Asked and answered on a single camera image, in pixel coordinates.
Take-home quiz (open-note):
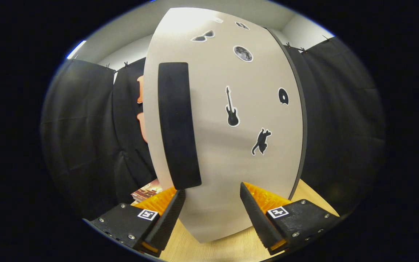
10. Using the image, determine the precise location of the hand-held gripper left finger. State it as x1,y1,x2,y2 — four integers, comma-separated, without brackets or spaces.
82,187,186,258

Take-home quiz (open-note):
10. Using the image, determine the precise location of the ceiling strip light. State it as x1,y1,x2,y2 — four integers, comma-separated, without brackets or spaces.
67,39,86,60

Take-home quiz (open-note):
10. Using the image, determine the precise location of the black door handle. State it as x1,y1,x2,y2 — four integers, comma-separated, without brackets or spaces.
158,62,202,190

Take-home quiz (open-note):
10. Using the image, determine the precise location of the black backdrop cloth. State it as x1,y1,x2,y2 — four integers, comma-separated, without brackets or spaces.
40,36,386,219

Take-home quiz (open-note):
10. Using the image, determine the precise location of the brown cover book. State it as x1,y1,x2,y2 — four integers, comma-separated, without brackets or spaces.
131,178,163,203

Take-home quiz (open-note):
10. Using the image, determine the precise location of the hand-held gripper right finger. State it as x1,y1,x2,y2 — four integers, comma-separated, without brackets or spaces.
240,182,341,255

